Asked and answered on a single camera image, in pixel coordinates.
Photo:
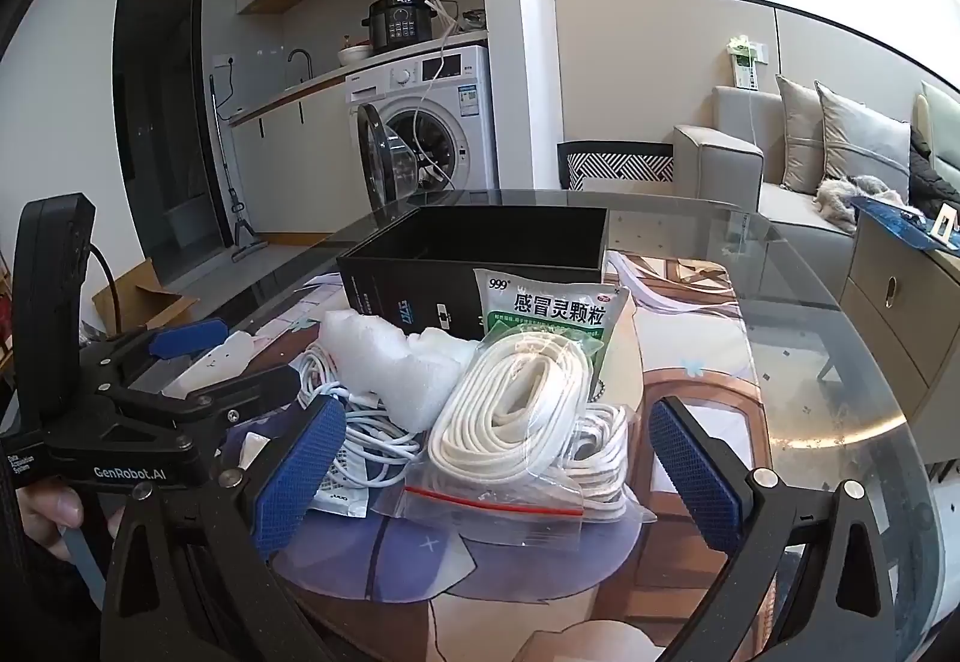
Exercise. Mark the white kitchen counter cabinet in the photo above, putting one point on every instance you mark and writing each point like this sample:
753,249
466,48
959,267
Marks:
292,160

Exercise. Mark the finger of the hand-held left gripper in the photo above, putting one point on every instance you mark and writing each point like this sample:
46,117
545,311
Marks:
240,392
187,337

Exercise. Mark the white foam wrap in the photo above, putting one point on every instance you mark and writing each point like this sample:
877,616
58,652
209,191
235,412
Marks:
390,370

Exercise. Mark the black pressure cooker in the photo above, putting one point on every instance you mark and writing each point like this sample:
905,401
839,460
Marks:
397,21

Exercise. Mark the white washing machine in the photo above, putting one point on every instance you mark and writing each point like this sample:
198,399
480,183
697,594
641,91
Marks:
450,107

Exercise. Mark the grey furry garment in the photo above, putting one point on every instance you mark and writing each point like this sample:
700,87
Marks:
844,197

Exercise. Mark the grey silver cushion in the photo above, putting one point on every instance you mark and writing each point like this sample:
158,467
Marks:
862,137

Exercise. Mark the grey beige cushion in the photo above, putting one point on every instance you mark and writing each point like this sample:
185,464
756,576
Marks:
799,137

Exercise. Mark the black white patterned rug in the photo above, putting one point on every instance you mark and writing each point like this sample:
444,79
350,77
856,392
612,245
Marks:
622,167

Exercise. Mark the grey sofa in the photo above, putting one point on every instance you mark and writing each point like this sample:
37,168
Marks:
727,152

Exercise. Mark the white plush toy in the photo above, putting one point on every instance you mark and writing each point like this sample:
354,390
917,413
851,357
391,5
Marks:
217,358

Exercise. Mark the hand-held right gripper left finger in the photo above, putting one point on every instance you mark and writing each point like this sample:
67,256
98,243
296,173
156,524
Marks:
296,474

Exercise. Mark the brown cardboard box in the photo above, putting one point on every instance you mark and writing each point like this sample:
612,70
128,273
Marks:
142,302

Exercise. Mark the beige side cabinet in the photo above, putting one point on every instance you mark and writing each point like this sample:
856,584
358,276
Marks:
892,302

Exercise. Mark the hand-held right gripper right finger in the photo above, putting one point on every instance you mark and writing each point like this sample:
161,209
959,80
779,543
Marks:
694,474

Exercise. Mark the flat mop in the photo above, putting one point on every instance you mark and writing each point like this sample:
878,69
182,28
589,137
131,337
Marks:
244,220

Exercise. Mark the person's left hand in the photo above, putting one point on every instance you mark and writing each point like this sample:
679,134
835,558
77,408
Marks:
49,512

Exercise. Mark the black faucet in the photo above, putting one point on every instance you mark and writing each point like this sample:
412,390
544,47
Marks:
300,62

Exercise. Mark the black cardboard box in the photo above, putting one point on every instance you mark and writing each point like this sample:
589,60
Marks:
480,250

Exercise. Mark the white bowl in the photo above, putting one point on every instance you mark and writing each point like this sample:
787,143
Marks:
352,55

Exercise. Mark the pale green cushion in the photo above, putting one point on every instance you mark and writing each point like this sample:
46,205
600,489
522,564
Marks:
937,115

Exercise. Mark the blue mat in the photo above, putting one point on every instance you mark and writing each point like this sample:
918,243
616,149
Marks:
892,216

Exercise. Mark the printed desk mat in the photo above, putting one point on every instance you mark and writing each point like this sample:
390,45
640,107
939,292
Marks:
675,347

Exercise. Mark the green medicine packet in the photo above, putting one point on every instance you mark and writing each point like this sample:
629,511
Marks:
555,317

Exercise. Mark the dark door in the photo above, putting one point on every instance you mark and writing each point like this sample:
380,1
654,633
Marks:
161,107

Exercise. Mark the small white printed sachet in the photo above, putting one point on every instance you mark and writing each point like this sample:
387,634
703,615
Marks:
345,493

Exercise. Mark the tissue box on sofa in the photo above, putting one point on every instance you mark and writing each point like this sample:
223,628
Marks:
746,62

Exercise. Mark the black jacket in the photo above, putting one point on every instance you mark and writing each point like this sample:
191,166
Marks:
934,182

